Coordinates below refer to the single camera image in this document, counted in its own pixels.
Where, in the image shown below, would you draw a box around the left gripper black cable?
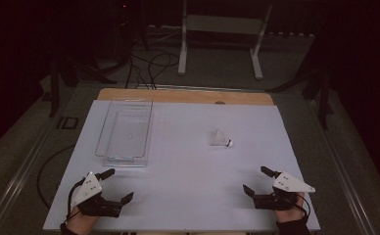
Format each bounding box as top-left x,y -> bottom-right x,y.
66,178 -> 85,220

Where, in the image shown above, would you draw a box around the person's left hand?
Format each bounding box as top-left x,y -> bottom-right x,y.
67,211 -> 100,235

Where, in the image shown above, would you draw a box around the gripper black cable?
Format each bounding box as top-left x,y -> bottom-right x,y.
296,193 -> 311,217
66,178 -> 85,220

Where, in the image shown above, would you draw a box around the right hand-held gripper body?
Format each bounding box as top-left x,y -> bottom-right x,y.
253,171 -> 316,212

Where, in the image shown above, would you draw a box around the black rectangular floor plate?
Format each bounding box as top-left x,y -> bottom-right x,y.
56,116 -> 80,131

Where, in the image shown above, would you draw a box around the white shuttlecock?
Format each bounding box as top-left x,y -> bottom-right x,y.
210,128 -> 235,148

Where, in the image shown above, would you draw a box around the person's right hand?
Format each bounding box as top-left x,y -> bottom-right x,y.
274,192 -> 307,223

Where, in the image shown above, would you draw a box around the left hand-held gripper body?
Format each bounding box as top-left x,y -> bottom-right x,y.
71,171 -> 122,218

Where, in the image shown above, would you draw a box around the black floor cables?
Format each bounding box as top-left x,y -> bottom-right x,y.
124,51 -> 180,91

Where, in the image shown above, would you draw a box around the black tripod stand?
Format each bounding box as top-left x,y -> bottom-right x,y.
48,53 -> 118,118
265,63 -> 335,131

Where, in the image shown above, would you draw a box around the black looped floor cable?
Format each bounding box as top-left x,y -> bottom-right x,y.
36,144 -> 76,211

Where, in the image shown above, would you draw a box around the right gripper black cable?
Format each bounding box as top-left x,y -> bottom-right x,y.
296,193 -> 311,217

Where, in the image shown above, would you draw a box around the clear plastic container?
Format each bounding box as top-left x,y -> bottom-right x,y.
94,98 -> 154,168

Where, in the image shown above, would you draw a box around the white metal stand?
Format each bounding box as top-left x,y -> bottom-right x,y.
177,0 -> 274,81

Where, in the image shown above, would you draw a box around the metal floor rail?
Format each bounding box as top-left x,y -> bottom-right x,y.
0,86 -> 81,235
304,94 -> 377,235

